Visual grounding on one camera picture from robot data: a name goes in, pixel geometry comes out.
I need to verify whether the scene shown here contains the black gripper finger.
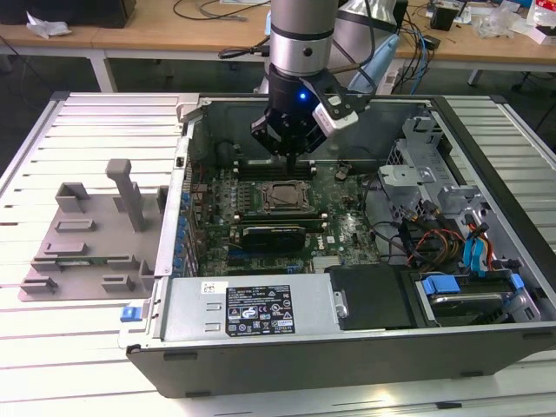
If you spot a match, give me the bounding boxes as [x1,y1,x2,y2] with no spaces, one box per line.
[250,115,294,169]
[293,125,327,169]

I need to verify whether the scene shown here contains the silver CPU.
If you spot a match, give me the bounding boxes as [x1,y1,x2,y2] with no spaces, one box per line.
[271,187,304,205]

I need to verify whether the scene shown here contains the metal socket cover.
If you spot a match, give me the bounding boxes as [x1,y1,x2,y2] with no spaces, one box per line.
[260,182,312,210]

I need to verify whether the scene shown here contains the CPU socket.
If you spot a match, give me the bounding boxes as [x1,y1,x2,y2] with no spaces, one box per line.
[259,181,312,211]

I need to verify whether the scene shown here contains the RAM slot with white latches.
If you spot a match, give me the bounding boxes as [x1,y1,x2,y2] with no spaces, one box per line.
[233,211,327,220]
[233,158,315,166]
[234,220,328,230]
[233,168,316,175]

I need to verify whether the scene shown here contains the black graphics card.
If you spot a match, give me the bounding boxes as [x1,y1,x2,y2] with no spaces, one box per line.
[240,222,308,254]

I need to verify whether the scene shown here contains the green motherboard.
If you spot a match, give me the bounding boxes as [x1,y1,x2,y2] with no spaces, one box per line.
[189,162,383,277]

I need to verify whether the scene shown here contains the wooden desk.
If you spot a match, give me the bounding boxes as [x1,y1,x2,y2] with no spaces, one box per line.
[0,0,556,95]

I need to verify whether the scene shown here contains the silver finned heatsink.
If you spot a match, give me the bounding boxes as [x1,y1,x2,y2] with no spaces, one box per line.
[313,255,344,273]

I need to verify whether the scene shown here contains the tall black box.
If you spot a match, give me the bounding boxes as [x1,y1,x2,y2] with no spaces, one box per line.
[393,0,409,34]

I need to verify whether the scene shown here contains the black plastic shroud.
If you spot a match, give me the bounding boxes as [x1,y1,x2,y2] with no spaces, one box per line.
[325,265,420,331]

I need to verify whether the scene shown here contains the small black cube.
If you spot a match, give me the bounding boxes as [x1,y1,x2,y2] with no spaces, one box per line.
[428,4,458,31]

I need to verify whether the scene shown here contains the silver power supply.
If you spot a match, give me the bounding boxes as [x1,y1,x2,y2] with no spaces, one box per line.
[160,275,340,344]

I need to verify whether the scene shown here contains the grey parts rack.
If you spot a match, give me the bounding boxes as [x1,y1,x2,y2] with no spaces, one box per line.
[17,158,170,301]

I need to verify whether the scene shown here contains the clear plastic bags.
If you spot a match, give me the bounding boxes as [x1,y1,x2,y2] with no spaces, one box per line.
[475,6,529,39]

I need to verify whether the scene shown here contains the open black PC case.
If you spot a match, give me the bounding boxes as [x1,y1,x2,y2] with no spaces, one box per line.
[117,93,556,399]

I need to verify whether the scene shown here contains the green RAM stick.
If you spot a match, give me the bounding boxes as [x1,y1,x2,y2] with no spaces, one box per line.
[55,257,112,266]

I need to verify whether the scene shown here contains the hard disk in blue carrier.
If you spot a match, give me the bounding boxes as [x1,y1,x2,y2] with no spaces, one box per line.
[416,272,526,328]

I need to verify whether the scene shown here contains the wide black device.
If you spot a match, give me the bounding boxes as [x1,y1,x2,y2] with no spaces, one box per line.
[0,0,136,30]

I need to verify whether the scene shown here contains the crumpled white paper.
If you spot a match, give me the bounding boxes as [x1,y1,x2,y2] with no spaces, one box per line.
[24,11,73,40]

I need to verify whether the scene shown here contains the white red carton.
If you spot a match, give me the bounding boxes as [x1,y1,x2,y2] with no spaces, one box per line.
[527,0,556,45]

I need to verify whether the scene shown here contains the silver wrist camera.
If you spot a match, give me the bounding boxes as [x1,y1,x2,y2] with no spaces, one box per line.
[311,93,370,131]

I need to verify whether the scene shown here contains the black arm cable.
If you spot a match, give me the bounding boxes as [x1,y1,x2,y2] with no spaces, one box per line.
[218,0,381,95]

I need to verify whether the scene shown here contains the black wire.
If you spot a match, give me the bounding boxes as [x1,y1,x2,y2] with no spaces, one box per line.
[362,147,405,261]

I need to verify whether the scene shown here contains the metal disk bay bracket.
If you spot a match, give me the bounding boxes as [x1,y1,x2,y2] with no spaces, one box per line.
[376,163,437,196]

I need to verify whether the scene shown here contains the coloured power wire bundle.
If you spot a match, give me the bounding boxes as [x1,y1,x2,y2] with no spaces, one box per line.
[397,202,468,268]

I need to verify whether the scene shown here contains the blue flat wire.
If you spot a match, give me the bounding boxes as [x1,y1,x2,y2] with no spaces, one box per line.
[471,221,491,279]
[460,236,479,275]

